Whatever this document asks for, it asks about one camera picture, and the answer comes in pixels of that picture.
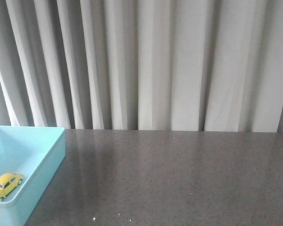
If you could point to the yellow toy beetle car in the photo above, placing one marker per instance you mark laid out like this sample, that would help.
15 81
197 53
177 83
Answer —
8 182

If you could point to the light blue storage box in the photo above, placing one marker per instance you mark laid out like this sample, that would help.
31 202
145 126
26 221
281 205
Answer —
36 153

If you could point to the white pleated curtain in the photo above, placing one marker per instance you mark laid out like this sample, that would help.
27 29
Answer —
190 65

